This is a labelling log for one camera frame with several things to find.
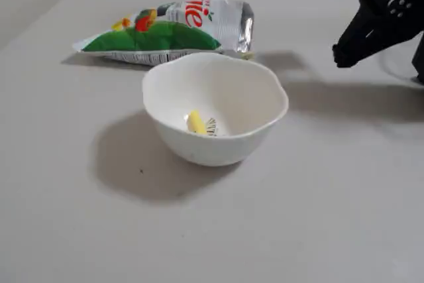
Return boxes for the yellow veggie straw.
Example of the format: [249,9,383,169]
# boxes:
[186,109,207,135]

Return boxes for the white ceramic bowl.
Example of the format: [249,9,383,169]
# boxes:
[141,52,290,167]

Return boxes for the veggie straws snack packet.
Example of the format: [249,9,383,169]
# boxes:
[72,0,256,66]

